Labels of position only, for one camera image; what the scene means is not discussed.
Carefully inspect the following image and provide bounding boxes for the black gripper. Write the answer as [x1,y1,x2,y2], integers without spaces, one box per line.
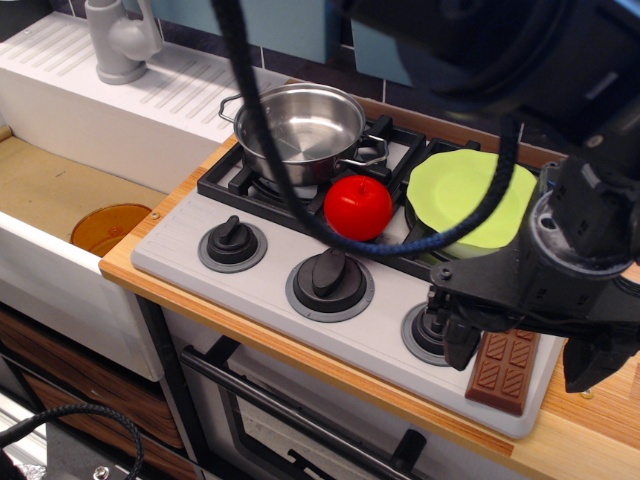
[431,193,639,393]

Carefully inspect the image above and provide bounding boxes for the brown chocolate bar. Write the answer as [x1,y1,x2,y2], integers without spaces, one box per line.
[465,329,540,416]

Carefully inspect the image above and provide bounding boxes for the red toy apple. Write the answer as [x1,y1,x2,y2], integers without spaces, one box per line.
[323,175,393,241]

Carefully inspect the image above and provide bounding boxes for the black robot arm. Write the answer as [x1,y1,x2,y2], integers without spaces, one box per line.
[337,1,639,392]

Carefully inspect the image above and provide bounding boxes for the black right stove knob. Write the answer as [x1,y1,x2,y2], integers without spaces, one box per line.
[401,302,448,367]

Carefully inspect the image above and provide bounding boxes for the black stove knob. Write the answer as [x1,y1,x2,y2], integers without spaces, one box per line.
[401,302,448,367]
[198,215,268,274]
[285,248,375,323]

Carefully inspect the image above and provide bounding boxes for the grey toy stove top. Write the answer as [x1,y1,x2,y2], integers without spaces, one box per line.
[131,182,561,438]

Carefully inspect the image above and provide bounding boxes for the light green plate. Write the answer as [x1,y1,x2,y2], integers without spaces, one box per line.
[407,149,537,259]

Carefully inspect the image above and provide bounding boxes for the black middle stove knob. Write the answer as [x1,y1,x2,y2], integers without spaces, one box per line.
[285,248,375,323]

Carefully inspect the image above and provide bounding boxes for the stainless steel pot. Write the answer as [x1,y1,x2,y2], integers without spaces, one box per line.
[218,82,390,187]

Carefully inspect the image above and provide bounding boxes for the black left stove knob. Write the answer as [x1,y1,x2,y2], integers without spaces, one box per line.
[198,215,268,274]

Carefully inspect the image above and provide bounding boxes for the black right burner grate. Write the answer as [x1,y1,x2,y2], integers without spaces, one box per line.
[387,135,519,262]

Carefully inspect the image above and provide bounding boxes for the black burner grate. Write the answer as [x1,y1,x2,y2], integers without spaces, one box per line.
[197,115,433,244]
[387,135,519,262]

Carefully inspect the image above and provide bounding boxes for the black left burner grate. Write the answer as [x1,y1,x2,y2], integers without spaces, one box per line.
[197,115,433,244]

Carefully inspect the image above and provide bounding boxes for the oven door with window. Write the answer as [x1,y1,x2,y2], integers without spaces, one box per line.
[164,311,496,479]

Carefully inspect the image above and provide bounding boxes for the orange sink drain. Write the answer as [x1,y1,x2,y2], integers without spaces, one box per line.
[70,203,151,257]

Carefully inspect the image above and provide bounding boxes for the wooden drawer front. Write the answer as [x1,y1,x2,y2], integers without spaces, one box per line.
[1,305,200,479]

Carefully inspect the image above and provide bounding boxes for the white toy sink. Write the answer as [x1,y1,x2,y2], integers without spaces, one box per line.
[1,13,237,381]

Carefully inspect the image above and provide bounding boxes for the grey toy faucet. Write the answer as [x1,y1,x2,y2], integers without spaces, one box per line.
[85,0,163,85]

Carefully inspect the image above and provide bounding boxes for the black oven door handle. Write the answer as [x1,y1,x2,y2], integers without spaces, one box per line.
[180,336,426,479]

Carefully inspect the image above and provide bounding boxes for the black braided cable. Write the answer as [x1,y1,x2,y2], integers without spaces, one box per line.
[209,0,524,259]

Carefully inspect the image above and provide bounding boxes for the black cable lower left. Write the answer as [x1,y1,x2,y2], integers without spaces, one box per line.
[0,402,145,480]

